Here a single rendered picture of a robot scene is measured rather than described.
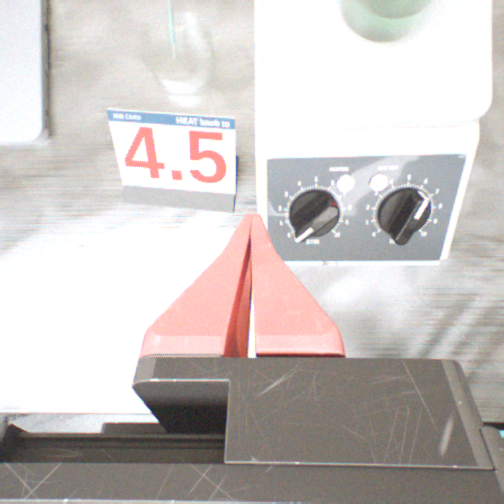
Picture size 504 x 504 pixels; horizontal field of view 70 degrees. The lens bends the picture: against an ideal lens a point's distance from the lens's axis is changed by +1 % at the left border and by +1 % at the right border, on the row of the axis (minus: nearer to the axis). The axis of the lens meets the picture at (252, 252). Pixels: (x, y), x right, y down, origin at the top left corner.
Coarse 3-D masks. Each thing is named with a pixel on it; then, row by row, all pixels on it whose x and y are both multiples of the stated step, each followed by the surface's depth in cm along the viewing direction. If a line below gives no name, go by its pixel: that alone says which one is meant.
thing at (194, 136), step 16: (128, 128) 25; (144, 128) 25; (160, 128) 25; (176, 128) 25; (192, 128) 25; (208, 128) 25; (128, 144) 26; (144, 144) 26; (160, 144) 26; (176, 144) 26; (192, 144) 26; (208, 144) 26; (224, 144) 25; (128, 160) 27; (144, 160) 27; (160, 160) 27; (176, 160) 27; (192, 160) 26; (208, 160) 26; (224, 160) 26; (128, 176) 28; (144, 176) 28; (160, 176) 28; (176, 176) 27; (192, 176) 27; (208, 176) 27; (224, 176) 27
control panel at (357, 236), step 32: (288, 160) 21; (320, 160) 21; (352, 160) 21; (384, 160) 21; (416, 160) 21; (448, 160) 21; (288, 192) 22; (352, 192) 22; (384, 192) 22; (448, 192) 22; (288, 224) 24; (352, 224) 23; (448, 224) 23; (288, 256) 25; (320, 256) 25; (352, 256) 24; (384, 256) 24; (416, 256) 24
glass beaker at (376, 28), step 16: (336, 0) 19; (352, 0) 17; (368, 0) 16; (384, 0) 16; (400, 0) 15; (416, 0) 15; (432, 0) 16; (336, 16) 19; (352, 16) 18; (368, 16) 17; (384, 16) 16; (400, 16) 16; (416, 16) 17; (352, 32) 18; (368, 32) 18; (384, 32) 17; (400, 32) 17; (416, 32) 18
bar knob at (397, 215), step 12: (396, 192) 22; (408, 192) 22; (420, 192) 21; (384, 204) 22; (396, 204) 22; (408, 204) 21; (420, 204) 21; (384, 216) 22; (396, 216) 22; (408, 216) 21; (420, 216) 21; (384, 228) 23; (396, 228) 22; (408, 228) 21; (420, 228) 23; (396, 240) 22; (408, 240) 22
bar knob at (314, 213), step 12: (312, 192) 22; (324, 192) 22; (300, 204) 22; (312, 204) 22; (324, 204) 22; (336, 204) 21; (300, 216) 23; (312, 216) 22; (324, 216) 21; (336, 216) 21; (300, 228) 22; (312, 228) 22; (324, 228) 23; (300, 240) 22
